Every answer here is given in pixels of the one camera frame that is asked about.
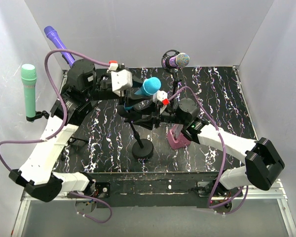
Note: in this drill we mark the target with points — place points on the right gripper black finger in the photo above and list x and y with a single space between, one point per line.
141 107
149 122

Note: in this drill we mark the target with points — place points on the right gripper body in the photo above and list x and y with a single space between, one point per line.
164 117

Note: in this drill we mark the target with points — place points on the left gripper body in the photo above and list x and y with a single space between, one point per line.
127 98

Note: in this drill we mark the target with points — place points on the blue microphone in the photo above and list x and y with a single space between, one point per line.
149 88

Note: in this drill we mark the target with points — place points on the black round-base desk stand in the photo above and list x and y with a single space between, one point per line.
142 148

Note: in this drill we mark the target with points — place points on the black tripod shock-mount stand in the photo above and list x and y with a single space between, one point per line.
174 73

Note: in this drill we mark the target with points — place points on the glitter purple microphone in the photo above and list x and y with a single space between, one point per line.
176 61

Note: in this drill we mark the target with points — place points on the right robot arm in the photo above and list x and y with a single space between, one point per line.
262 163

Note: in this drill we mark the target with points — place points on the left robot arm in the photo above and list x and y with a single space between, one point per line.
67 114

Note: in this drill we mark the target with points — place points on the pink phone dock stand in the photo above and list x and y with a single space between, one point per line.
176 138

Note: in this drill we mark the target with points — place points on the green microphone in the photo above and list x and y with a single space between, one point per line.
29 79

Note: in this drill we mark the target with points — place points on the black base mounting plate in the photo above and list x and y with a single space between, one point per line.
149 189

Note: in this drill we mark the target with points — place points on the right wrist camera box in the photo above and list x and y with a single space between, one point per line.
162 97

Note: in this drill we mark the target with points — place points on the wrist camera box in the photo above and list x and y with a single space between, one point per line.
162 97
121 81

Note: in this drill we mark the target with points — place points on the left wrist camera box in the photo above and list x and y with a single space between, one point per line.
121 81

